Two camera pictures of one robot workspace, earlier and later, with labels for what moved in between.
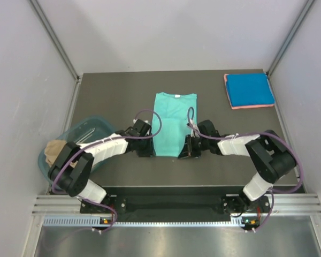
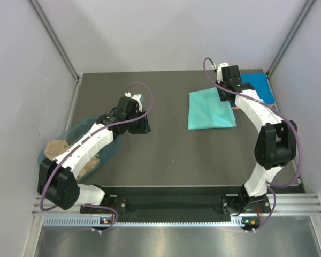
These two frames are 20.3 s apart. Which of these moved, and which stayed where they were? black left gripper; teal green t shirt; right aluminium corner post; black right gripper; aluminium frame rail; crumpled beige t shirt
Moved: black left gripper; teal green t shirt; black right gripper
Stayed: right aluminium corner post; crumpled beige t shirt; aluminium frame rail
